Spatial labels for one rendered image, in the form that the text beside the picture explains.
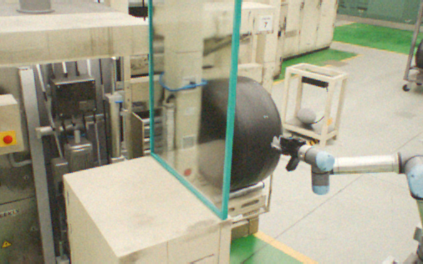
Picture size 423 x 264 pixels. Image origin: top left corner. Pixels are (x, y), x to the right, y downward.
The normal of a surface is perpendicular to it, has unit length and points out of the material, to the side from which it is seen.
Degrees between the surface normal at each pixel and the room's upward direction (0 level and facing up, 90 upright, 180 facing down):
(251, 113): 49
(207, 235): 90
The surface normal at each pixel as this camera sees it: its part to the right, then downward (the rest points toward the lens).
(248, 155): 0.29, 0.37
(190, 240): 0.54, 0.36
